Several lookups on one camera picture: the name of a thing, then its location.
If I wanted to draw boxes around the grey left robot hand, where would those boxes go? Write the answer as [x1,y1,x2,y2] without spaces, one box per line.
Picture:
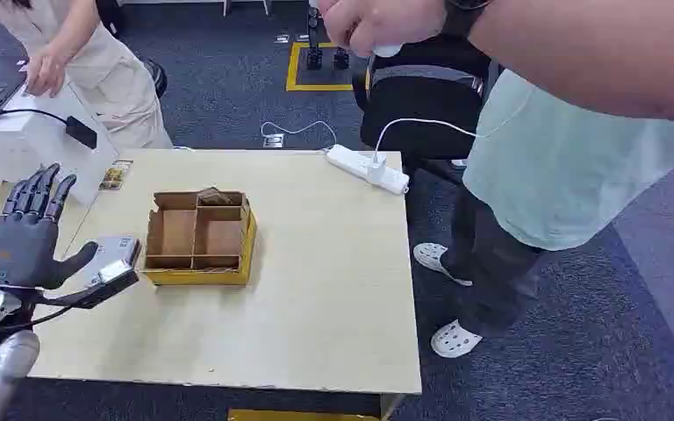
[0,163,100,291]

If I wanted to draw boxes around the white side desk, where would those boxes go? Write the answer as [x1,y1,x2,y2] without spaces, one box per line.
[0,81,120,207]

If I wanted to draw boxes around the printed card on desk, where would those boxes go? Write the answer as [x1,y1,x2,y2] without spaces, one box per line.
[98,160,134,192]

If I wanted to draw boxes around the black power adapter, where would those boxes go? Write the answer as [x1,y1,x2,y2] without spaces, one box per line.
[64,115,99,151]

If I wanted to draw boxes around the wooden card box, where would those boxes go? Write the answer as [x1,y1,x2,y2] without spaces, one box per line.
[140,189,258,287]

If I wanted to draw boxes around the person in beige clothing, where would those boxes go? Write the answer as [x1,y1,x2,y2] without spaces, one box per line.
[0,0,174,151]

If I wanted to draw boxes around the card in wooden box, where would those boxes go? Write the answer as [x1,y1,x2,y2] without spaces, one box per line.
[197,186,236,207]

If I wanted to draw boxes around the pale wooden desk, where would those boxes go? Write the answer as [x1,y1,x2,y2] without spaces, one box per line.
[0,148,423,421]

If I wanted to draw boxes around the white power strip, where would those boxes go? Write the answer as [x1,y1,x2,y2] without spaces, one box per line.
[324,144,411,196]

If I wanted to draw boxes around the white plug adapter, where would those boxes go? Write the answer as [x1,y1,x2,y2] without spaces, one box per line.
[366,152,389,187]

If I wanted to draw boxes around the person's hand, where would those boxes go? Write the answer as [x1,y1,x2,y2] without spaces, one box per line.
[318,0,448,58]

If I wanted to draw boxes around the black office chair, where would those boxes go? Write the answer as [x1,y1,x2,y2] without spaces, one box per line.
[352,35,504,193]

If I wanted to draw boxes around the person in pale green top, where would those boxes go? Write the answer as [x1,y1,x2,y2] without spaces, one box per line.
[318,0,674,360]

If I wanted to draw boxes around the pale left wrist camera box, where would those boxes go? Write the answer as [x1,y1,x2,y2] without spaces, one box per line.
[52,235,142,310]

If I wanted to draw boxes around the white power strip cord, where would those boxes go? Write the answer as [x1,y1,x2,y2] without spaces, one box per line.
[260,119,339,153]

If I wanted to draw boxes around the white table frame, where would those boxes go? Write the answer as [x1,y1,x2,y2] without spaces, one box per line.
[117,0,271,18]

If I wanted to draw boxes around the white charging cable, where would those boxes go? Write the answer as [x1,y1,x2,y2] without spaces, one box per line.
[373,87,539,166]

